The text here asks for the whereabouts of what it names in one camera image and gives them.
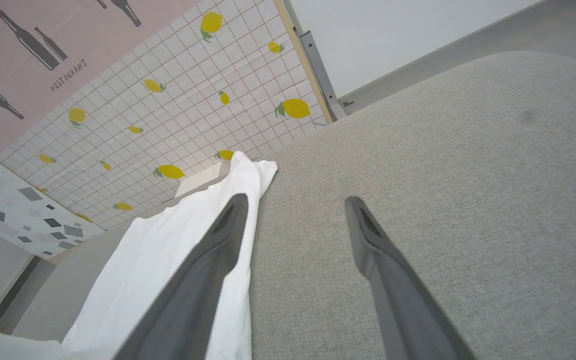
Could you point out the grey terrazzo print panel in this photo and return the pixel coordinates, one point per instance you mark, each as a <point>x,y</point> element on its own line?
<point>8,205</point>

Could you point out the pink bottle print poster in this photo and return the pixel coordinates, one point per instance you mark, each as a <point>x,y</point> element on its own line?
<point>83,30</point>

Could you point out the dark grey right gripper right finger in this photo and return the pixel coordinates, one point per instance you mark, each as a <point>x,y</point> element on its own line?
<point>400,305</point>

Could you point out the white flat strip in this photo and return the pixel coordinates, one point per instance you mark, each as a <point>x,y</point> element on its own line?
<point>198,181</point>

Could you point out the grey fabric sofa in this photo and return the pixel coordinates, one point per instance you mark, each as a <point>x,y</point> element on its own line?
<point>468,200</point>

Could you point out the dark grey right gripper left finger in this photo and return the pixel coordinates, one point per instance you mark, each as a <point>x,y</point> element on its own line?
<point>193,295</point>

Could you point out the white garment with black stitching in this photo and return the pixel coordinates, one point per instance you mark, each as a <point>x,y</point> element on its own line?
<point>143,280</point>

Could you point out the grey metal bracket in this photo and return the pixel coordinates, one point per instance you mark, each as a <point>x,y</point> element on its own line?
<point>318,65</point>

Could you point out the lemon print grid panel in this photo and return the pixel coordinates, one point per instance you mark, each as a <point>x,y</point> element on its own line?
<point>178,115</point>

